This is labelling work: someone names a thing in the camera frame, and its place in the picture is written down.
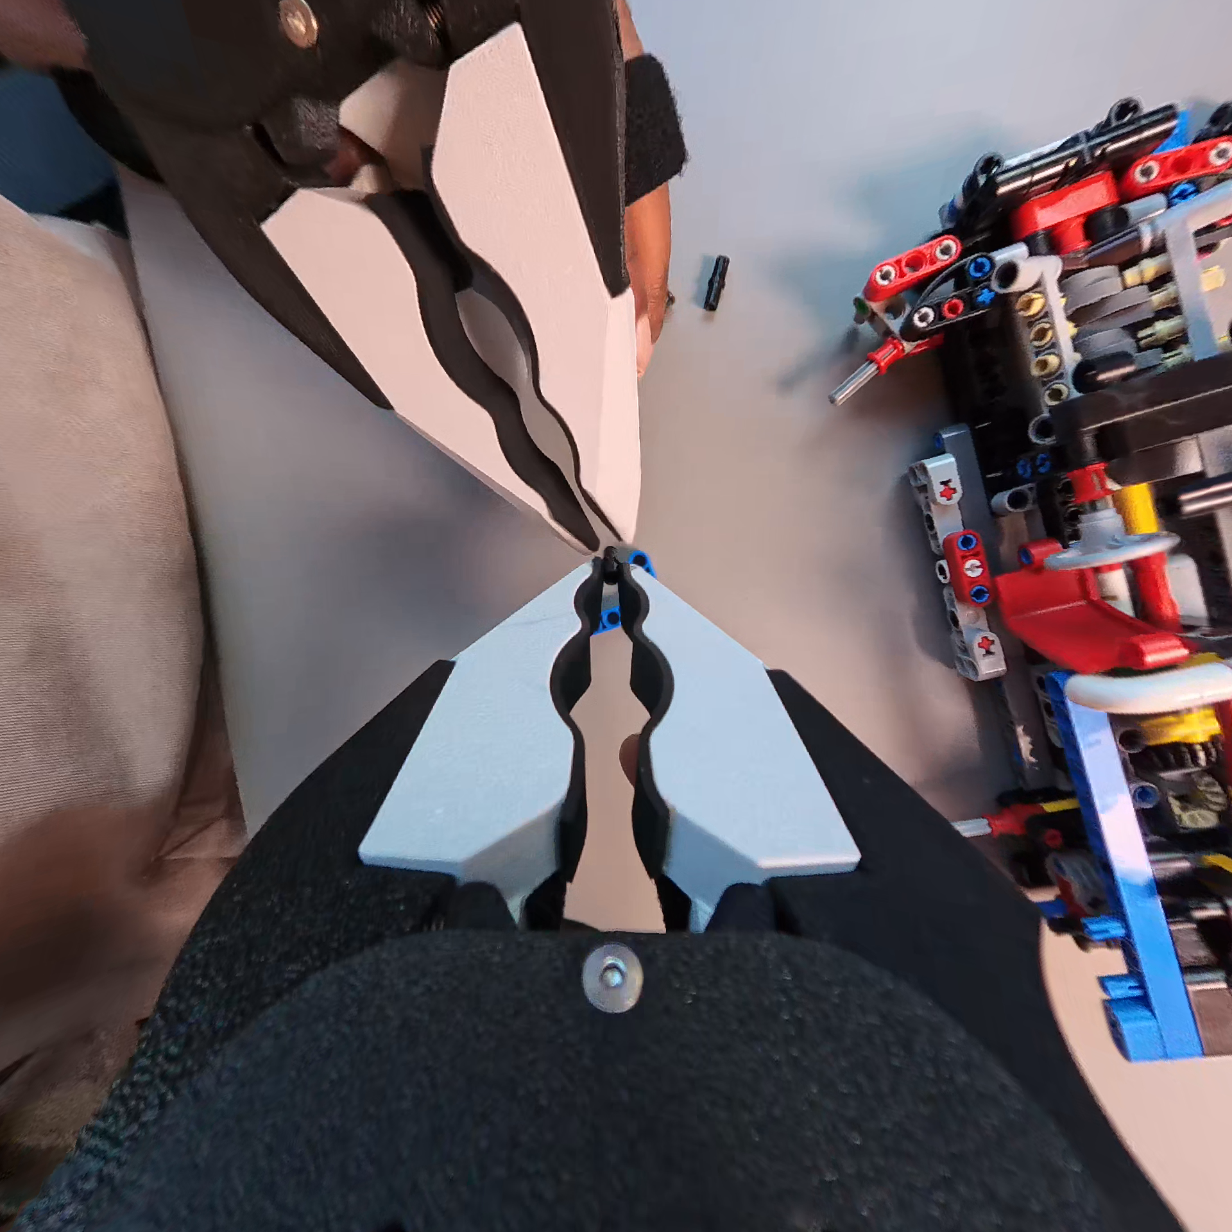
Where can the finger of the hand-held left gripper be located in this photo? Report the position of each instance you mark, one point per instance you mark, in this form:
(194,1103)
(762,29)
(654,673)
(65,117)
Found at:
(347,260)
(540,240)

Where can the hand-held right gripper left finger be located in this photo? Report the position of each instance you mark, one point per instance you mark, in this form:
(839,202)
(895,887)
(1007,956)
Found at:
(482,770)

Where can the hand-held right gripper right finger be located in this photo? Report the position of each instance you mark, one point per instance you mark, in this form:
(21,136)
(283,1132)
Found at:
(751,770)

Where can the blue L-shaped lego beam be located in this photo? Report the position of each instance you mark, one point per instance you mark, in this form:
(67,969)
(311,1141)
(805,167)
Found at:
(644,561)

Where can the black lego pin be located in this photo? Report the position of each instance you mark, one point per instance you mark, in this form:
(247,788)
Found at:
(715,283)
(610,564)

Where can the lego car model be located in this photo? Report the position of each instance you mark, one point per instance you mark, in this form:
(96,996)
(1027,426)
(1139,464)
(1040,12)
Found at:
(1107,433)

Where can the person's left hand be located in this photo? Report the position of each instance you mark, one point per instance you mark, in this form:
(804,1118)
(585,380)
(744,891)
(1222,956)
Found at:
(650,270)

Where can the dark blue cloth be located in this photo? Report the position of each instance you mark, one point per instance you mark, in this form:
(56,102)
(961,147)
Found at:
(48,144)

